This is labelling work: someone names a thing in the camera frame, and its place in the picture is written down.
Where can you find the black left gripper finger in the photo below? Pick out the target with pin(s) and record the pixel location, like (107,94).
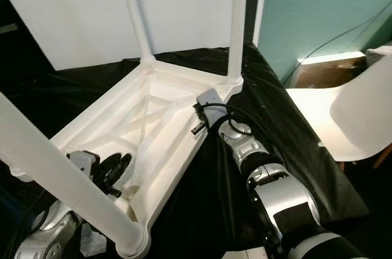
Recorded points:
(107,165)
(123,167)

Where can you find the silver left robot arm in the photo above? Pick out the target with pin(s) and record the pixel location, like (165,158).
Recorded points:
(52,234)

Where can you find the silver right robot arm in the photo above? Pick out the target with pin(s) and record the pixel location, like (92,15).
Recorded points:
(288,191)

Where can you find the brown cardboard box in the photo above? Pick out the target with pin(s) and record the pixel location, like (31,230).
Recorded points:
(321,72)

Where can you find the white plastic chair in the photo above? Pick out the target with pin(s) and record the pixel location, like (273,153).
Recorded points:
(352,112)

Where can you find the small white bundle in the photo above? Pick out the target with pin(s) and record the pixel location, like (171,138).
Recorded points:
(381,55)

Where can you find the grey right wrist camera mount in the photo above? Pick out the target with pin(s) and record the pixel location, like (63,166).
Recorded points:
(211,100)

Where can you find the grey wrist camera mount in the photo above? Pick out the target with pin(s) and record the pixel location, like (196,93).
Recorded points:
(211,100)
(82,161)

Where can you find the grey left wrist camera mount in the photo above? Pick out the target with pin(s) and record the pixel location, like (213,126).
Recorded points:
(82,161)

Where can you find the small grey wall plate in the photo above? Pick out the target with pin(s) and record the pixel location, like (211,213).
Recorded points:
(7,28)

